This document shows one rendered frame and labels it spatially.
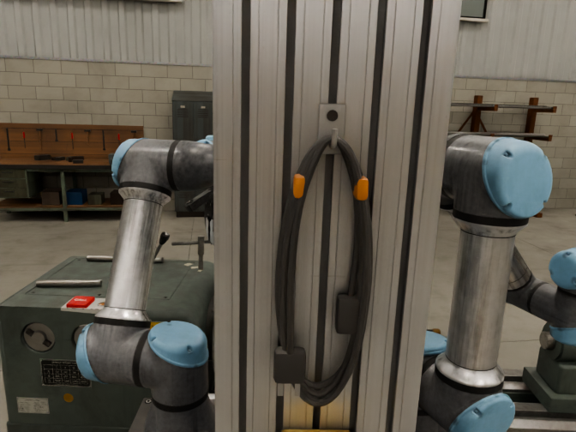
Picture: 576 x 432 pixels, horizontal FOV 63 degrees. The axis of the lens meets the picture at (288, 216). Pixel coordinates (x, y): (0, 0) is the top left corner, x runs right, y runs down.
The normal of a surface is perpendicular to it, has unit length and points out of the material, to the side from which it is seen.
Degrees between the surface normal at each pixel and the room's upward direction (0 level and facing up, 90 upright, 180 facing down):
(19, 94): 90
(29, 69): 90
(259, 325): 90
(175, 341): 8
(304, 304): 90
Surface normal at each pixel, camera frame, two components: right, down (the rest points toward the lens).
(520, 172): 0.38, 0.10
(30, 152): 0.16, 0.23
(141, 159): -0.12, -0.24
